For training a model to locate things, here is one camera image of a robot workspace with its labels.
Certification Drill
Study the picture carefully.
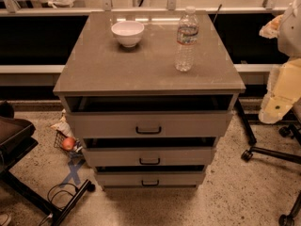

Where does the grey drawer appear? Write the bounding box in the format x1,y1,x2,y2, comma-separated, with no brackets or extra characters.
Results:
66,112,232,138
95,171,205,188
82,147,215,167

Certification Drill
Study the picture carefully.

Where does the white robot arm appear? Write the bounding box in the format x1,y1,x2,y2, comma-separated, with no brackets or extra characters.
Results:
259,0,301,124

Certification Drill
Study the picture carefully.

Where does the grey drawer cabinet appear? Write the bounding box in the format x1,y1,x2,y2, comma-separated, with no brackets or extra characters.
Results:
54,11,245,175

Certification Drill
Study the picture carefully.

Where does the clear plastic water bottle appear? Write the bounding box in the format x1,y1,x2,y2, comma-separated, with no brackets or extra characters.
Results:
175,7,199,73

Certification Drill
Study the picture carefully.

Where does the white ceramic bowl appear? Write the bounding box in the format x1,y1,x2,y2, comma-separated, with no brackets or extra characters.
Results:
111,21,145,47

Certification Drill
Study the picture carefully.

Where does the red apple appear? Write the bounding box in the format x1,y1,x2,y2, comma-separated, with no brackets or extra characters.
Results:
62,137,75,151

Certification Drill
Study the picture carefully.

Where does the blue tape cross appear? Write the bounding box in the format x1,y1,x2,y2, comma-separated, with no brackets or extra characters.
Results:
62,159,86,186

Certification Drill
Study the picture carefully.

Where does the crumpled snack bag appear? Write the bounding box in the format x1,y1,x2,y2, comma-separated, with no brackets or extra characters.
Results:
51,109,73,137

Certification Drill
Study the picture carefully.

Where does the black office chair left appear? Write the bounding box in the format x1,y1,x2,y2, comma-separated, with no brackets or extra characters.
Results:
0,101,95,226

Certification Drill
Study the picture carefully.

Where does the white shoe tip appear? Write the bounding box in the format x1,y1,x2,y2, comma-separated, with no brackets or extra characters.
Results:
0,214,11,226

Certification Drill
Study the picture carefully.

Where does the black wire basket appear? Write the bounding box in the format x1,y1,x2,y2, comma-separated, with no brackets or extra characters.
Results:
54,131,83,158

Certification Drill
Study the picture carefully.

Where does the black cable on floor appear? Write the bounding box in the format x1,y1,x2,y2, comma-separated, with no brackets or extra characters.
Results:
38,182,80,226

